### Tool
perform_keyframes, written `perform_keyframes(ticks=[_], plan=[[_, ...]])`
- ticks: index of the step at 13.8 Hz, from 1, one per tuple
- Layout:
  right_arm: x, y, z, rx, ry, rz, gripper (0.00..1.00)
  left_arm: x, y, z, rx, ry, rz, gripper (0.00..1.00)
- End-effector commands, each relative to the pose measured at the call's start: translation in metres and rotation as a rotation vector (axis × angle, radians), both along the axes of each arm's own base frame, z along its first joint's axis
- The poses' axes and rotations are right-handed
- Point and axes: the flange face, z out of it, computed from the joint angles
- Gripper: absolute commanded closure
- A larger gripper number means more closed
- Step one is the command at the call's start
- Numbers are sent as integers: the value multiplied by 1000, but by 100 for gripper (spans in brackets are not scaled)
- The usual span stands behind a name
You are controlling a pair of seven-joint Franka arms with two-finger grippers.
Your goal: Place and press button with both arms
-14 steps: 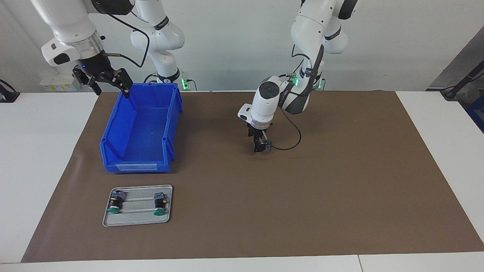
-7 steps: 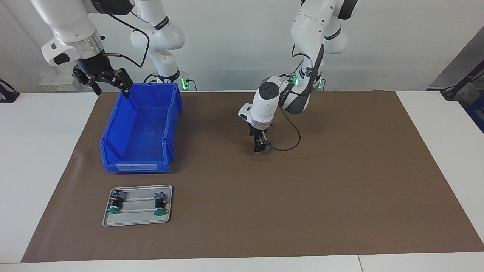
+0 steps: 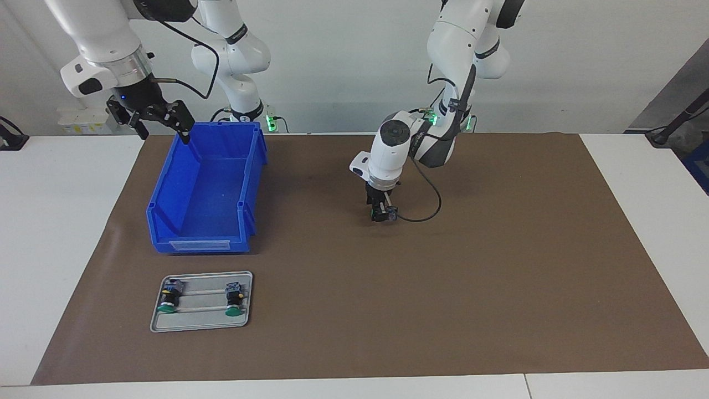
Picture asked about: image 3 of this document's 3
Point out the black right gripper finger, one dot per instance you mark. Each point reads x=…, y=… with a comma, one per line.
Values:
x=124, y=113
x=174, y=116

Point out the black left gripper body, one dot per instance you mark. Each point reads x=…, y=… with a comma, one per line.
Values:
x=379, y=195

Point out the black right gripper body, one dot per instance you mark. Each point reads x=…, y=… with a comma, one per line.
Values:
x=135, y=94

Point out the green push button switch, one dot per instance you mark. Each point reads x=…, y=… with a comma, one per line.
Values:
x=169, y=299
x=392, y=214

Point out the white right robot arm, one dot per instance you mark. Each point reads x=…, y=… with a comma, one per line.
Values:
x=105, y=33

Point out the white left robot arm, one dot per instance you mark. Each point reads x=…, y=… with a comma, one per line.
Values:
x=460, y=33

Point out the green button with white block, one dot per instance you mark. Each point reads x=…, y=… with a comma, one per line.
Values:
x=235, y=302

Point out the blue plastic storage bin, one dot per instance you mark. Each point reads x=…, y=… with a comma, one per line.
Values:
x=205, y=188

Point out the brown table mat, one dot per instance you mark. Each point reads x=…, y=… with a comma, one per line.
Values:
x=443, y=305

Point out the black clamp base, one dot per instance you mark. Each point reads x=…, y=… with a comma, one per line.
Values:
x=11, y=138

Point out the silver metal tray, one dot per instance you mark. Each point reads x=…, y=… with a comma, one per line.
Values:
x=202, y=321

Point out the black pole stand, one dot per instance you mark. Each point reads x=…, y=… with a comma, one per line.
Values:
x=659, y=137

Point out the blue crate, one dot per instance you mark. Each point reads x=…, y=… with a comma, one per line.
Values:
x=699, y=166

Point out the white wall socket box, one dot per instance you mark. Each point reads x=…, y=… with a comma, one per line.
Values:
x=77, y=122

